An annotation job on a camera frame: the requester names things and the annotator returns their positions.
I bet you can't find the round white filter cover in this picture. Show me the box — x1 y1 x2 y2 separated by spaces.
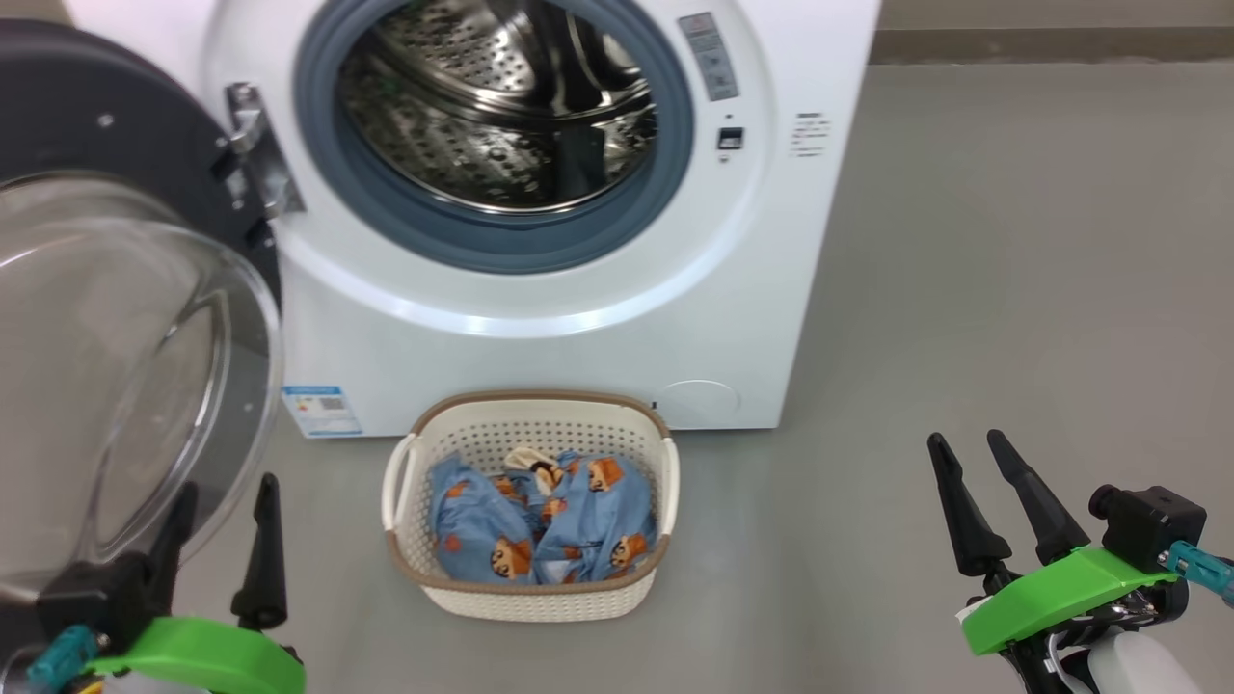
656 379 741 430

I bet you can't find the teal left camera connector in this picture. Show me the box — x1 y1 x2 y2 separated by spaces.
27 625 97 690

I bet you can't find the metal door hinge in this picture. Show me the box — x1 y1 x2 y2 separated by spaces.
224 82 307 221

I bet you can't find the teal right camera connector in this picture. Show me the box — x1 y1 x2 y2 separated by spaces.
1157 540 1234 608

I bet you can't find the grey rubber door gasket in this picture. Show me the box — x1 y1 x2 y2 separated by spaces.
294 0 695 276

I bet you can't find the black round glass washer door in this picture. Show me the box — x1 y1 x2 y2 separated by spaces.
0 19 285 608

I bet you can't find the blue energy label sticker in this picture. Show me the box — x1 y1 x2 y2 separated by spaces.
282 386 363 438

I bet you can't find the perforated steel washer drum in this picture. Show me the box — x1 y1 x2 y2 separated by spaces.
337 0 659 215

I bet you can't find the cream perforated laundry basket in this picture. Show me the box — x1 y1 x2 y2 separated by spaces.
382 389 681 623

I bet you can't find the grey warning sticker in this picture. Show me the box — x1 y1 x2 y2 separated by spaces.
678 12 740 102

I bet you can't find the white front-load washing machine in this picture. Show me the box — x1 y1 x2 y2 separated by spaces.
63 0 881 440

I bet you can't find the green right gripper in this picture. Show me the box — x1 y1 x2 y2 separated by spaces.
927 429 1192 694

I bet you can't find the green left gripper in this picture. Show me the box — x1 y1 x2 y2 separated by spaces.
85 472 308 694

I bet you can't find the teal camera connector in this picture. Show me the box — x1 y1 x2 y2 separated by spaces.
1157 540 1234 608
27 625 97 690

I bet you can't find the blue cartoon print garment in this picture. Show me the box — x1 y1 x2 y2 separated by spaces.
427 453 541 586
501 447 659 584

